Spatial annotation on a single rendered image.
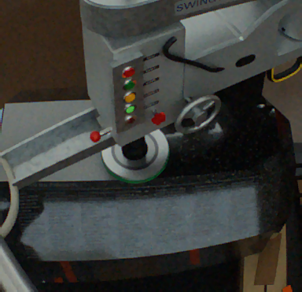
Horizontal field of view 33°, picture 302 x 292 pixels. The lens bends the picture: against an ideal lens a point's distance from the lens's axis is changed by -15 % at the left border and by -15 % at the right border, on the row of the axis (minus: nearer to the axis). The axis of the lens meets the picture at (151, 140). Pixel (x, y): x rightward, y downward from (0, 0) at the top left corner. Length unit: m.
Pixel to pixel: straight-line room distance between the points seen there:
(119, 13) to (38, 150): 0.65
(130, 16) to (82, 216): 0.94
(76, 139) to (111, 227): 0.41
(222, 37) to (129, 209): 0.73
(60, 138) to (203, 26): 0.55
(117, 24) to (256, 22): 0.48
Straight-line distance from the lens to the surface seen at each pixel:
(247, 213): 2.04
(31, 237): 2.06
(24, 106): 2.15
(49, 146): 1.73
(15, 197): 1.62
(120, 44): 1.32
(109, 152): 1.93
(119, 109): 1.46
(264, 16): 1.57
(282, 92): 3.32
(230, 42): 1.56
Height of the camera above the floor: 2.59
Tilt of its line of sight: 59 degrees down
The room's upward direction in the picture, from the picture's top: straight up
